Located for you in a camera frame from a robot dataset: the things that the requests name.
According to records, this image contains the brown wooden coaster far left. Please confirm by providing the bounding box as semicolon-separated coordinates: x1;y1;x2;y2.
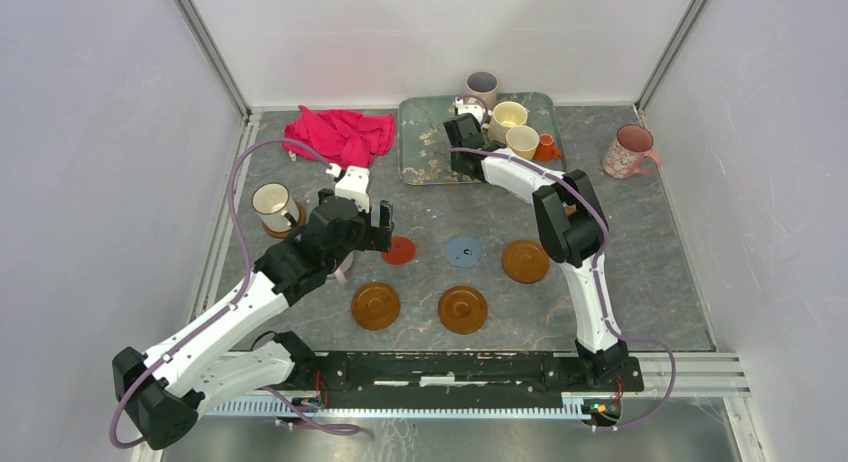
261;201;309;240

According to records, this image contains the green floral serving tray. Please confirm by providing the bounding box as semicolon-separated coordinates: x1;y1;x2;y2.
397;92;562;186

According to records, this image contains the small orange cup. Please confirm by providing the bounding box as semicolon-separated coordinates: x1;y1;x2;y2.
533;134;562;162

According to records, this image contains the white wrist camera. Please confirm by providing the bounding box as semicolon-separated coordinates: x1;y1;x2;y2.
333;166;371;213
453;95;489;125

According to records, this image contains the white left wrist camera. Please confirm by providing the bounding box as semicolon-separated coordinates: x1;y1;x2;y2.
333;166;371;213

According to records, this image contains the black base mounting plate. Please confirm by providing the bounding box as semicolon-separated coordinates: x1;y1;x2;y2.
275;351;645;409

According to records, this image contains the white toothed cable rail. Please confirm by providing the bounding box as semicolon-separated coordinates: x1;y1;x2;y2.
207;393;590;421

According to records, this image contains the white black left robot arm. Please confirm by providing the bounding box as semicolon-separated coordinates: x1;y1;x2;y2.
112;189;394;450

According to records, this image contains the beige pink tall mug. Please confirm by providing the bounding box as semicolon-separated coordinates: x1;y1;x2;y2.
465;71;500;109

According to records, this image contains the lilac ceramic mug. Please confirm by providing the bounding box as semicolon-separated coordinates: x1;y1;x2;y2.
327;253;354;285

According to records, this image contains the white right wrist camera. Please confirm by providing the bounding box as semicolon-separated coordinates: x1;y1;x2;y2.
453;95;489;125

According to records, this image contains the glossy wooden ridged coaster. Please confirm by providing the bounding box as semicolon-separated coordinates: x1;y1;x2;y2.
351;282;401;331

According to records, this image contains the blue round coaster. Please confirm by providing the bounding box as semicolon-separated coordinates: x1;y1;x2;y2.
445;236;483;268

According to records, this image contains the yellow ceramic mug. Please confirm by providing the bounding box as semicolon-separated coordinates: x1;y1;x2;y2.
506;125;540;160

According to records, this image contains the crumpled red cloth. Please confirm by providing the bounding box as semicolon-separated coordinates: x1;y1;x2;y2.
283;105;396;168

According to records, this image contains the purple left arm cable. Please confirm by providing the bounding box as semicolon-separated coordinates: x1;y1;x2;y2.
109;138;362;450

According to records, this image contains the white mug black handle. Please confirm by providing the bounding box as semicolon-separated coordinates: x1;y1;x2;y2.
252;183;303;233

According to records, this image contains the pink floral patterned mug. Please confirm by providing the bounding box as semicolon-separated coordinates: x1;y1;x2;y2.
602;124;663;179

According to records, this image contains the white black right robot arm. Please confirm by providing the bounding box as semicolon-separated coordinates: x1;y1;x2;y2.
443;114;629;390

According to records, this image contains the red round coaster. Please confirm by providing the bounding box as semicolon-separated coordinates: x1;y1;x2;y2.
381;236;417;266

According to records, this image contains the cream yellow mug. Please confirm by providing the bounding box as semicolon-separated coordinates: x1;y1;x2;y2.
487;101;528;143

